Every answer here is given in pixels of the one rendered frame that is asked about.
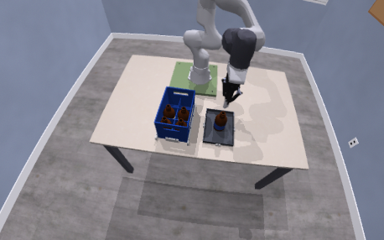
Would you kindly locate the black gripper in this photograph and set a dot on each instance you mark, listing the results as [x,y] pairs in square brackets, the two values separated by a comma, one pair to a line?
[225,90]

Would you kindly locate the brown glass bottle with blue label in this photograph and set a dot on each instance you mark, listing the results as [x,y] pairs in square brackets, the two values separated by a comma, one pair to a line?
[220,121]

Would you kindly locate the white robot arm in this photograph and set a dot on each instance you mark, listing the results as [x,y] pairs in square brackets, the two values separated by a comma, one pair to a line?
[241,43]

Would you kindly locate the blue plastic crate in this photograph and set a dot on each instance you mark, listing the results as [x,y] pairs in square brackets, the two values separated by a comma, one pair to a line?
[176,101]

